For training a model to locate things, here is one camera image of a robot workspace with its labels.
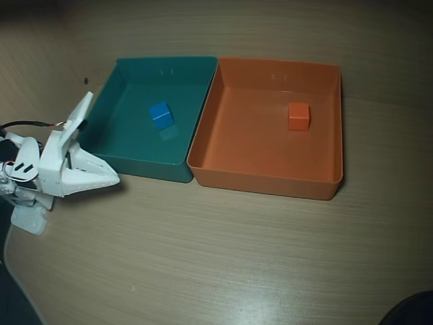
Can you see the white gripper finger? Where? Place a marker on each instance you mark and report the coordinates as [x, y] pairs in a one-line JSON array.
[[84, 184], [91, 166]]

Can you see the blue cube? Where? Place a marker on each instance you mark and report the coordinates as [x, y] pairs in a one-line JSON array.
[[160, 113]]

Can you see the orange cube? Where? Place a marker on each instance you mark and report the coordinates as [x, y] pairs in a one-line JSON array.
[[298, 116]]

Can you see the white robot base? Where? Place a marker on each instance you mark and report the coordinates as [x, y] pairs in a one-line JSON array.
[[28, 223]]

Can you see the teal plastic box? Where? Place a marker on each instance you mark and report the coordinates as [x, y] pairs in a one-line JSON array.
[[128, 142]]

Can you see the orange plastic box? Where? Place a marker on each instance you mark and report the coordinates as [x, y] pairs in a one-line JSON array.
[[253, 152]]

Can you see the black round object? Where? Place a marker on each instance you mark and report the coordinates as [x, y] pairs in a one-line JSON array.
[[416, 315]]

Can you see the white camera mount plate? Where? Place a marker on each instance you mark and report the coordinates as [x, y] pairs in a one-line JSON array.
[[79, 111]]

